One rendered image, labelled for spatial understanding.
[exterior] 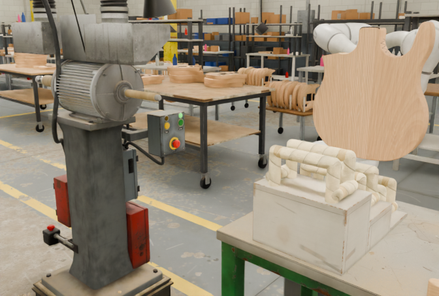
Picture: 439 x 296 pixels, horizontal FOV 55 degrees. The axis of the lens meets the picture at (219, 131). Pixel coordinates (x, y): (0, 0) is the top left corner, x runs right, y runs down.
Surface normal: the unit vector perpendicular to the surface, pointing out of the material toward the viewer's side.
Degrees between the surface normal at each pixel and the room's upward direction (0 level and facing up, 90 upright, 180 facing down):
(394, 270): 0
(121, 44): 90
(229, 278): 90
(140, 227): 90
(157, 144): 90
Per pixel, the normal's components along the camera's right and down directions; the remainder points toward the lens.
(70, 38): -0.66, 0.18
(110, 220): 0.76, 0.15
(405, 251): 0.00, -0.97
